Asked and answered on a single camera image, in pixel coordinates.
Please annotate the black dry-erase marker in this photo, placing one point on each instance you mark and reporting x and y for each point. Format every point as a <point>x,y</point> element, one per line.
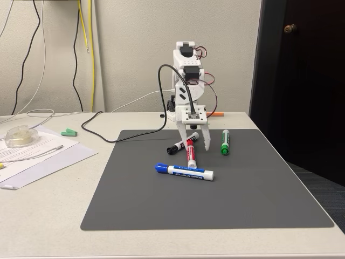
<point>175,148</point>

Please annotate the blue dry-erase marker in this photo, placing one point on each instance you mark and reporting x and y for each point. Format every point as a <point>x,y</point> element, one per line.
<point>188,172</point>

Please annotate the grey mat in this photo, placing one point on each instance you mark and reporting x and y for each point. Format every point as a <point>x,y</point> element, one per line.
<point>188,205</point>

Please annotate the dark wooden door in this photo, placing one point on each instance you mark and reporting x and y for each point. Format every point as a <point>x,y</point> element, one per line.
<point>310,94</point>

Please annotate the printed white paper sheet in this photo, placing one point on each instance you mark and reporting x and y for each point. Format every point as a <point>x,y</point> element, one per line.
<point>54,140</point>

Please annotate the orange stick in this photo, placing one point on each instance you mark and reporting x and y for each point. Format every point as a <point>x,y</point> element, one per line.
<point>218,114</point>

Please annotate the clear plastic tape container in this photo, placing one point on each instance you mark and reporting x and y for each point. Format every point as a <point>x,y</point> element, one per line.
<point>19,137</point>

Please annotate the white vertical wall trim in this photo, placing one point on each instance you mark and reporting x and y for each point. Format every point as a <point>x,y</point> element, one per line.
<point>98,54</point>

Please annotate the red dry-erase marker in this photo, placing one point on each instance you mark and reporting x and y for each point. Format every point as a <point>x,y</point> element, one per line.
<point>191,156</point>

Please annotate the blank white paper sheet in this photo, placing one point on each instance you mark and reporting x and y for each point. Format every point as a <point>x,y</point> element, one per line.
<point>67,159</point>

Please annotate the white gripper camera box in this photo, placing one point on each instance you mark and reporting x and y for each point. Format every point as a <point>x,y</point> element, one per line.
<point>186,116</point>

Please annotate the green foam earplug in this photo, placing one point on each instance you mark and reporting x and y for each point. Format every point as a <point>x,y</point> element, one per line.
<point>72,132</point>
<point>64,133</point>

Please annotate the brass door knob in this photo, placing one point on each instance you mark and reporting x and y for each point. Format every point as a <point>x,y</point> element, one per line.
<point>290,28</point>

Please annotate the green dry-erase marker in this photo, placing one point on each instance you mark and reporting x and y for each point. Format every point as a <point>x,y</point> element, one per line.
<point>225,141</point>

